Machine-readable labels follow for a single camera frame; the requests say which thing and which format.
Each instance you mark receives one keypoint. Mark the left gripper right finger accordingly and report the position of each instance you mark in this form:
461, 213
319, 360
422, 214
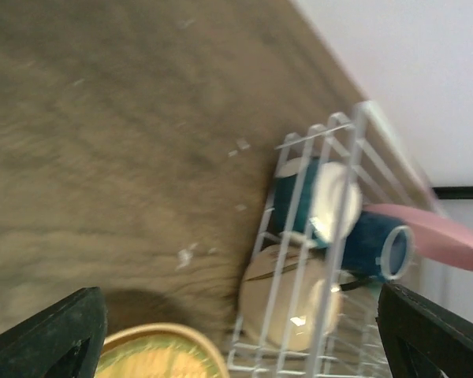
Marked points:
421, 338

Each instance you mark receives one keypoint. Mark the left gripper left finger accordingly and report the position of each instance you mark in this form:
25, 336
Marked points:
63, 340

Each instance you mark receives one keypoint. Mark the bamboo pattern plate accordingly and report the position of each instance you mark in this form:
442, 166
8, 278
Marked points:
160, 350

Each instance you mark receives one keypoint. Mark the pink plate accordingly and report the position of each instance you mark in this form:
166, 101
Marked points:
437, 238

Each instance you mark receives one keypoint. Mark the dark blue mug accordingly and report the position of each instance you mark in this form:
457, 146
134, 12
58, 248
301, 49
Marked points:
379, 246

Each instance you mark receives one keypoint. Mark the cream shallow bowl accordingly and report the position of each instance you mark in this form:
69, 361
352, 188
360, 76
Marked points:
299, 313

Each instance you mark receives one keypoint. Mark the white wire dish rack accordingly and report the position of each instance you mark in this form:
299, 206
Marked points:
346, 342

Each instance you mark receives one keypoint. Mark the cream and blue bowl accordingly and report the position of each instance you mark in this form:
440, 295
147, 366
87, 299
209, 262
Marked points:
320, 200

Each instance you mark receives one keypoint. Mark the right black frame post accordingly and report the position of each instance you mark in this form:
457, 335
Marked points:
454, 193

